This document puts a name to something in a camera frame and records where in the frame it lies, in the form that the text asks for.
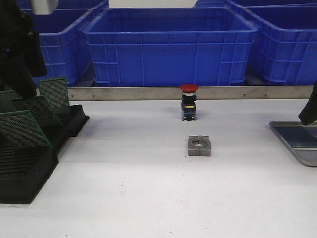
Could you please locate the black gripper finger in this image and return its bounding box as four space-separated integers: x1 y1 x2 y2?
298 82 317 126

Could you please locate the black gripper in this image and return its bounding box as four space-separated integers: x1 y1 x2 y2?
0 0 47 98

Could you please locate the carried green perforated board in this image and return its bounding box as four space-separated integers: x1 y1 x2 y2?
274 127 317 149

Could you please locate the silver metal tray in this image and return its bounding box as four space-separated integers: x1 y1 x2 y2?
269 121 317 167

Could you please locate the left edge green board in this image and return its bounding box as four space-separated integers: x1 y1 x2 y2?
0 90 20 113

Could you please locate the rear right green board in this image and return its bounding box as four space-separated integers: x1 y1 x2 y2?
39 77 71 114

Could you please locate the black slotted board rack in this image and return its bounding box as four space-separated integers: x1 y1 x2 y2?
0 105 89 204

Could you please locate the left blue plastic crate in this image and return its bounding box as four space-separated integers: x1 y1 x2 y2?
24 9 94 86

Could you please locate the blue plastic crate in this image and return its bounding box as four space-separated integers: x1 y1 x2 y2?
84 8 257 87
243 6 317 86
24 9 94 86

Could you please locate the far left blue crate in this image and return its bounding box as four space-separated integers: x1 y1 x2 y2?
14 0 110 11

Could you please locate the right blue plastic crate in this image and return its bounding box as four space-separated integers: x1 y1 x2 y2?
243 6 317 86

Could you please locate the grey metal clamp block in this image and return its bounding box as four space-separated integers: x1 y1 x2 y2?
187 135 211 156

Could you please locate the red emergency stop button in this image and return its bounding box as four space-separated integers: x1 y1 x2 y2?
180 84 199 121

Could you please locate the centre blue plastic crate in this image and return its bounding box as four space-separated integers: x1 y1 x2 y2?
84 8 257 87

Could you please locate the far right blue crate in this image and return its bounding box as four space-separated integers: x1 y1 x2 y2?
194 0 317 8

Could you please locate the steel table edge rail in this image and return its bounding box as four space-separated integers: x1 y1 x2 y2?
67 86 313 101

